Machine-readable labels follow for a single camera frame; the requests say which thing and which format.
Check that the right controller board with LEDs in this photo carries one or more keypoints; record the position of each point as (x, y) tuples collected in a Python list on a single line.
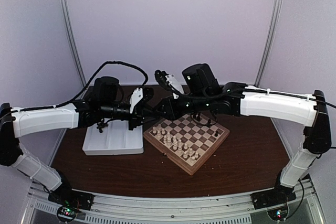
[(279, 213)]

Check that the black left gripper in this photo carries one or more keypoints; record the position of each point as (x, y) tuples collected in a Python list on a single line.
[(138, 114)]

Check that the aluminium front frame rail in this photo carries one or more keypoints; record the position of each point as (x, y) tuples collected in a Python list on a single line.
[(234, 208)]

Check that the left controller board with LEDs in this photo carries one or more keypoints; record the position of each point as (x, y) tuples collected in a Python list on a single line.
[(66, 214)]

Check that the aluminium right corner post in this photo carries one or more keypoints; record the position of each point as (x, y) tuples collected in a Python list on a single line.
[(275, 15)]

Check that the aluminium corner post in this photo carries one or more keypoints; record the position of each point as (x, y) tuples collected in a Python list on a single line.
[(275, 15), (72, 43)]

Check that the white chess pieces group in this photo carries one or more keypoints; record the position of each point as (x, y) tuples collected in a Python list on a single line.
[(182, 147)]

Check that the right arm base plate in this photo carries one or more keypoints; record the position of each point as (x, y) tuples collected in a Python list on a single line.
[(272, 197)]

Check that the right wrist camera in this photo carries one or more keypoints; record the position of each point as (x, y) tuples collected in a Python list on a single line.
[(169, 83)]

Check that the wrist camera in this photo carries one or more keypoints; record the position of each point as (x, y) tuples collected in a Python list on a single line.
[(140, 98), (169, 83)]

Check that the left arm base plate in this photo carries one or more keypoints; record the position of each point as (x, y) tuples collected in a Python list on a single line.
[(73, 199)]

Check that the controller board with leds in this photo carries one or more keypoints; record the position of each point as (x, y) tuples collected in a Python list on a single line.
[(66, 214), (279, 213)]

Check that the wooden chess board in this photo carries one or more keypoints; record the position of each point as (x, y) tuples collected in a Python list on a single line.
[(200, 131)]

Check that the aluminium left corner post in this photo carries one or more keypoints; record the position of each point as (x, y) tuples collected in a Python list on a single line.
[(72, 43)]

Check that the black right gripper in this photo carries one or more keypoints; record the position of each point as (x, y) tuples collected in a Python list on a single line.
[(171, 112)]

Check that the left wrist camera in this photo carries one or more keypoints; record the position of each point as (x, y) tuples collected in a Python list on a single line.
[(140, 98)]

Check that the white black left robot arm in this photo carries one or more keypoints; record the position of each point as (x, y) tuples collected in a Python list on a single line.
[(20, 123)]

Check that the white plastic sorting tray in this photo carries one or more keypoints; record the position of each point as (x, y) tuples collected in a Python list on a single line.
[(115, 139)]

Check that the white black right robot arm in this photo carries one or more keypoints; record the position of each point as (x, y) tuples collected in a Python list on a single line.
[(301, 120)]

